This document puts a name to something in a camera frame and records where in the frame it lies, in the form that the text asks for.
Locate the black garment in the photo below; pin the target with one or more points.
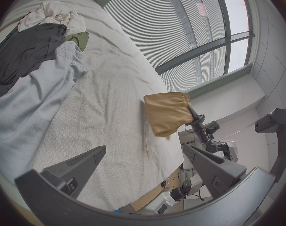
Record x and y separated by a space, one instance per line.
20 53

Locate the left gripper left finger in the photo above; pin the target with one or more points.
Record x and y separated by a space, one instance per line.
79 166

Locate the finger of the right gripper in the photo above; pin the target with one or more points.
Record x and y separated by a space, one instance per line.
193 114

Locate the tan shorts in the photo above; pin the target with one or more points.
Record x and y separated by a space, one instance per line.
166 112

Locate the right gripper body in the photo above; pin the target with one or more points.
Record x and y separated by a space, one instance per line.
203 131

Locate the window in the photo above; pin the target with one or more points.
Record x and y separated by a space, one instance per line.
157 32

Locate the green garment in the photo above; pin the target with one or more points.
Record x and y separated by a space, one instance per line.
80 39

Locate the pale blue garment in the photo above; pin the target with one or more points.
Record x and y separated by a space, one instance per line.
34 98

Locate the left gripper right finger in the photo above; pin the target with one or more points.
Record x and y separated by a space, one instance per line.
211 171

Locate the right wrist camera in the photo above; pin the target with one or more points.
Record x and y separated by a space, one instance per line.
213 127

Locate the white garment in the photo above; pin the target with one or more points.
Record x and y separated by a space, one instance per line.
53 15

